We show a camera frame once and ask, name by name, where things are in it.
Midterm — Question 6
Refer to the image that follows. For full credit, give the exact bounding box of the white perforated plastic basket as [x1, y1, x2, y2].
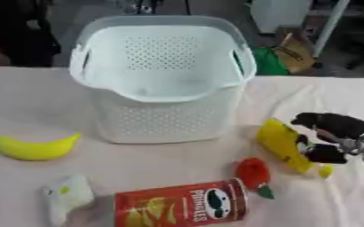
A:
[67, 15, 258, 145]

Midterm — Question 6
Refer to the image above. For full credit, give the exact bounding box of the green bag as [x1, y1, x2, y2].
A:
[251, 47, 291, 76]

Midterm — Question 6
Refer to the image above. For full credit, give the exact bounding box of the yellow toy banana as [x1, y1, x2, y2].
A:
[0, 132, 83, 161]

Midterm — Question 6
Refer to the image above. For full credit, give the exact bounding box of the brown cardboard box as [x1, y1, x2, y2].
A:
[272, 27, 318, 74]

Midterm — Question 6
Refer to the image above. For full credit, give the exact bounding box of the white cabinet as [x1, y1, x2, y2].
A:
[249, 0, 314, 34]

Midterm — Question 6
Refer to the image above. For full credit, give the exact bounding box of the white pole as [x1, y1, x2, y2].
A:
[311, 0, 352, 59]

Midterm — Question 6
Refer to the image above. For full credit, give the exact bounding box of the person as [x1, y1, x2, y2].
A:
[0, 0, 63, 67]

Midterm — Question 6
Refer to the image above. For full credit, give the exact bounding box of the white snack packet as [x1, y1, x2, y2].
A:
[40, 174, 97, 227]

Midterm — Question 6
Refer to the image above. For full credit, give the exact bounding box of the red toy strawberry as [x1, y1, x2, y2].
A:
[234, 157, 277, 200]

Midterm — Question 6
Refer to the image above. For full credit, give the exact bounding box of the red chips can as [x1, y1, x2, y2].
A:
[112, 177, 250, 227]

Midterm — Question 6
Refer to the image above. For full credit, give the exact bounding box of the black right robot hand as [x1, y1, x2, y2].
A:
[289, 112, 364, 165]

